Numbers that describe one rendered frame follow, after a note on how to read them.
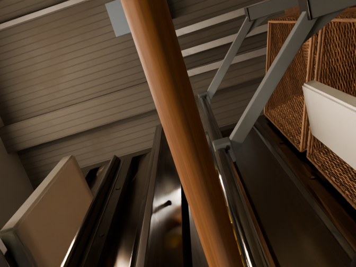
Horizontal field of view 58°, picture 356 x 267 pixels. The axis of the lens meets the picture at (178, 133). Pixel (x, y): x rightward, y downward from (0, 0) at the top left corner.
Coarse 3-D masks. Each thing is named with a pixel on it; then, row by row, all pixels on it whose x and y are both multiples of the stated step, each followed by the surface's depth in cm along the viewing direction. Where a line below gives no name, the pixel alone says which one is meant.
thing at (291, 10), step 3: (297, 6) 158; (351, 6) 111; (354, 6) 109; (288, 9) 171; (291, 9) 167; (294, 9) 163; (297, 9) 159; (285, 12) 178; (288, 12) 173; (291, 12) 168; (291, 24) 173; (306, 54) 164; (303, 57) 170; (300, 69) 180; (300, 78) 184
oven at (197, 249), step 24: (264, 120) 175; (288, 144) 140; (96, 168) 187; (120, 168) 173; (216, 168) 187; (120, 192) 146; (312, 192) 103; (336, 216) 90; (96, 240) 116; (192, 240) 118; (96, 264) 103; (192, 264) 103
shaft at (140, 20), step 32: (128, 0) 21; (160, 0) 21; (160, 32) 21; (160, 64) 22; (160, 96) 23; (192, 96) 24; (192, 128) 24; (192, 160) 24; (192, 192) 25; (224, 224) 26; (224, 256) 27
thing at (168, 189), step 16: (160, 128) 169; (160, 144) 146; (160, 160) 132; (160, 176) 120; (176, 176) 145; (160, 192) 110; (176, 192) 132; (160, 208) 102; (176, 208) 120; (144, 224) 89; (160, 224) 95; (176, 224) 111; (144, 240) 82; (160, 240) 89; (176, 240) 102; (144, 256) 76; (160, 256) 84; (176, 256) 95
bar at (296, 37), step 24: (288, 0) 98; (312, 0) 54; (336, 0) 54; (312, 24) 56; (288, 48) 58; (264, 96) 60; (240, 120) 63; (216, 144) 63; (240, 144) 63; (240, 192) 46; (240, 216) 41; (240, 240) 38; (264, 240) 37; (264, 264) 33
